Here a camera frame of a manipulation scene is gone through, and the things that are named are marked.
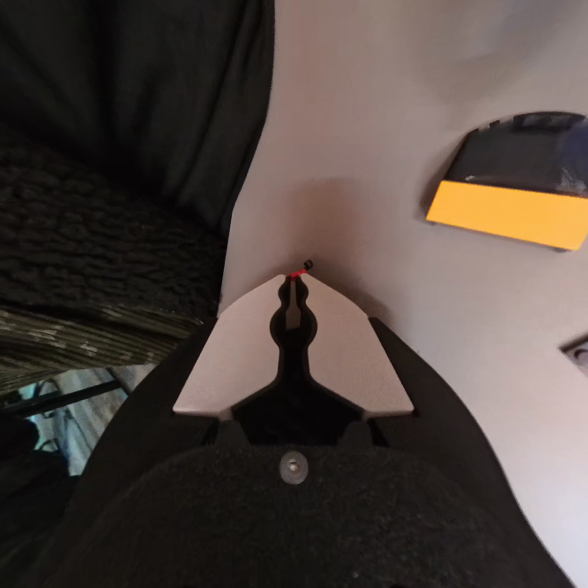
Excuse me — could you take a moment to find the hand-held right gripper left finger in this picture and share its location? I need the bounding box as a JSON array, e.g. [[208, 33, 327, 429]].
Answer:
[[173, 274, 295, 421]]

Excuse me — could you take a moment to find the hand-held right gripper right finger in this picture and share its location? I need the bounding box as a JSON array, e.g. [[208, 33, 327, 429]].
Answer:
[[294, 274, 415, 420]]

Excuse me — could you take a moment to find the yellow lego car roof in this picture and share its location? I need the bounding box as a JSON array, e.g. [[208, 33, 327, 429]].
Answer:
[[425, 111, 588, 252]]

